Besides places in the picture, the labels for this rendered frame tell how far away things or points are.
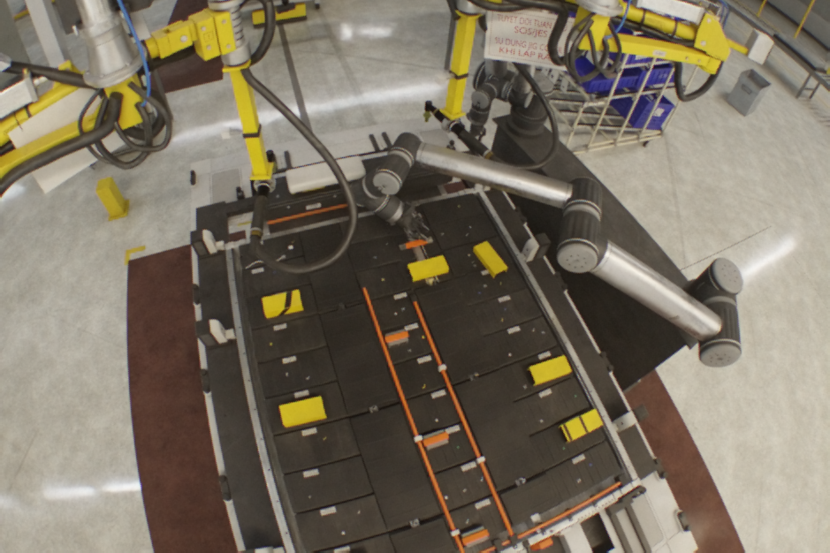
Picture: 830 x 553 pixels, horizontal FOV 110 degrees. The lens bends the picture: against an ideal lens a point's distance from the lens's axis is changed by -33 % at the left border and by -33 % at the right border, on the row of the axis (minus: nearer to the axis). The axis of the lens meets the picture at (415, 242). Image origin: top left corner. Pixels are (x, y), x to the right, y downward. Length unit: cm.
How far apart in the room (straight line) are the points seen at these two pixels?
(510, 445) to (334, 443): 61
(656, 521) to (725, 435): 159
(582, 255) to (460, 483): 87
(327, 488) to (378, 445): 23
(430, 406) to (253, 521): 79
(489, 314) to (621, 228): 103
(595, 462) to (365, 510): 84
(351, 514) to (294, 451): 29
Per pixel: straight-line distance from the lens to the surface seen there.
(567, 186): 166
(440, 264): 181
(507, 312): 178
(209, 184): 255
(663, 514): 204
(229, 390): 181
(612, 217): 248
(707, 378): 353
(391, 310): 171
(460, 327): 169
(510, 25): 167
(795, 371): 438
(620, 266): 158
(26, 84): 120
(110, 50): 102
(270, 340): 169
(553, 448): 165
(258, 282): 183
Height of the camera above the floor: 251
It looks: 53 degrees down
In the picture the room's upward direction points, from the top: 7 degrees clockwise
